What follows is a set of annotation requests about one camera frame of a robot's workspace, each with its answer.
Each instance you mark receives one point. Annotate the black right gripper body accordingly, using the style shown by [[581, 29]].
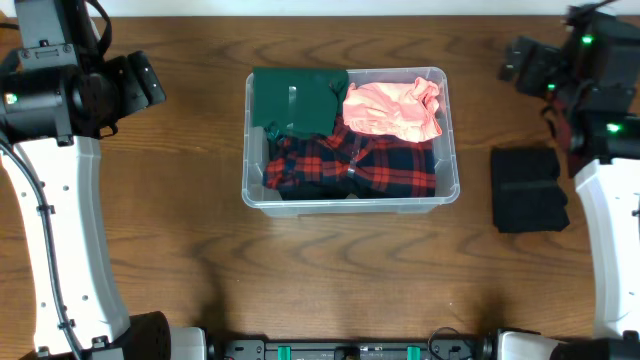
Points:
[[552, 77]]

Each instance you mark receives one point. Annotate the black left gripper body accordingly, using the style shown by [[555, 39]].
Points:
[[115, 93]]

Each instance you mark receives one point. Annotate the pink garment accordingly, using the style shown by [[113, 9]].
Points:
[[406, 111]]

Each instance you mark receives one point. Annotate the red navy plaid shirt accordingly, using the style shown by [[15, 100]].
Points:
[[386, 164]]

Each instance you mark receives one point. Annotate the dark green garment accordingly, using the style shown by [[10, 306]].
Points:
[[298, 102]]

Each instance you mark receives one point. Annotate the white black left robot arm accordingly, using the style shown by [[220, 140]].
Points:
[[60, 96]]

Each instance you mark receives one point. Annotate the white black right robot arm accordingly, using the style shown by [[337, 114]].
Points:
[[602, 151]]

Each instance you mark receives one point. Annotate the clear plastic storage bin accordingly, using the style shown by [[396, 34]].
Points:
[[256, 157]]

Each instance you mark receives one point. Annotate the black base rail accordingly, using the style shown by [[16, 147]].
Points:
[[445, 348]]

